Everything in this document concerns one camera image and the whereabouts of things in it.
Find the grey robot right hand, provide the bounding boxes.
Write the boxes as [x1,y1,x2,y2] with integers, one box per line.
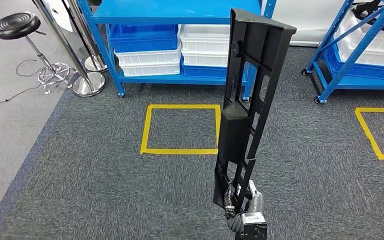
[223,180,266,216]

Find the black plastic plate bracket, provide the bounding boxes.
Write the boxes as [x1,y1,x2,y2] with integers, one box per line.
[212,8,298,213]

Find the blue wheeled shelf rack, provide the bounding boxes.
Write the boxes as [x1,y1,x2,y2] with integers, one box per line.
[300,0,384,105]

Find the blue metal shelf rack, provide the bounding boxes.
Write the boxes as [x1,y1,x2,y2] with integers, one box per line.
[76,0,278,102]

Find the blue plastic bin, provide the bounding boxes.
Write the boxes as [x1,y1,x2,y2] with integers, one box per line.
[324,43,384,82]
[108,23,180,54]

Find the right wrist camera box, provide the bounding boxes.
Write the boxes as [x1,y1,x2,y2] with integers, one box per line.
[240,211,269,240]

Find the chrome stanchion post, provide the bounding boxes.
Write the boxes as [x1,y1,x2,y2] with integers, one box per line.
[31,0,106,98]
[61,0,109,74]

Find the black hose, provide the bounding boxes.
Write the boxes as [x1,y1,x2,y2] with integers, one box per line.
[350,0,384,38]

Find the thin black floor cable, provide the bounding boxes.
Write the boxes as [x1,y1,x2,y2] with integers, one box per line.
[0,58,44,106]

